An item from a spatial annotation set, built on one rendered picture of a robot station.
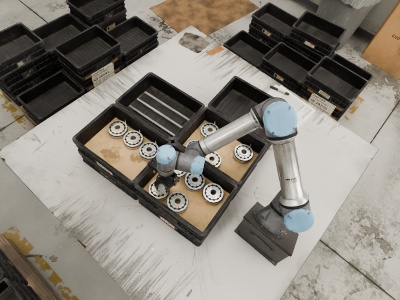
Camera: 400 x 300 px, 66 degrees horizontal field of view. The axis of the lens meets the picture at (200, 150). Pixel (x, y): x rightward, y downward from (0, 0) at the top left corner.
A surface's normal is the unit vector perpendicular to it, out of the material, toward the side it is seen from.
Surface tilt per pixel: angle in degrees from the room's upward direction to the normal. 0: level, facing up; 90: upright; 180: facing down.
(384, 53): 73
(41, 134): 0
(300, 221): 58
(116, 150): 0
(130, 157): 0
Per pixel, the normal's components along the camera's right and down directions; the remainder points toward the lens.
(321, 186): 0.09, -0.51
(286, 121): -0.12, 0.21
